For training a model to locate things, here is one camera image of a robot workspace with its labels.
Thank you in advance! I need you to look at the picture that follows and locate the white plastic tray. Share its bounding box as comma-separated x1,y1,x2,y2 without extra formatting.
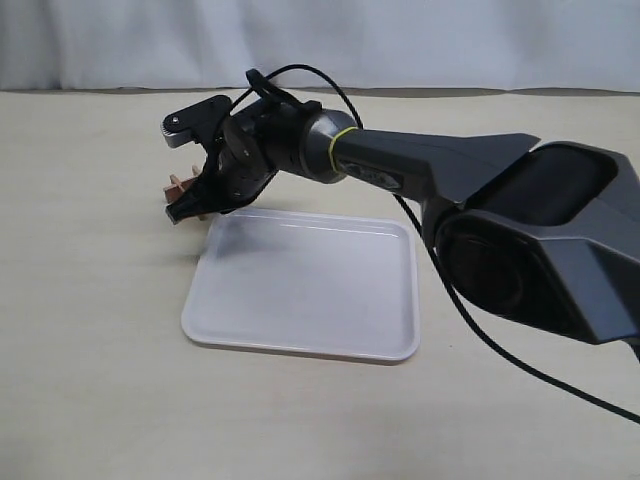
181,208,420,364

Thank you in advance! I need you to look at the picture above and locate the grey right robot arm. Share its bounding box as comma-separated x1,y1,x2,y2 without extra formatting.
161,95,639,348

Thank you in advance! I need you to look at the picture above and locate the white backdrop curtain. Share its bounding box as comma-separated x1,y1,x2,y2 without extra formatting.
1,1,639,92

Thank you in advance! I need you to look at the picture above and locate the brown notched wooden piece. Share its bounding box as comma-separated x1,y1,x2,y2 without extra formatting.
163,165,208,221

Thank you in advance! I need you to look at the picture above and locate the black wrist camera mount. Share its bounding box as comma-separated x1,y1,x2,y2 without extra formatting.
161,95,232,150

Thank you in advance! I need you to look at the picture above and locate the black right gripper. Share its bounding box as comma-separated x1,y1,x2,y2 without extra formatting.
165,98,313,223

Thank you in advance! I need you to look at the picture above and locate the black camera cable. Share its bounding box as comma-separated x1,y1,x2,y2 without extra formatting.
230,63,640,421

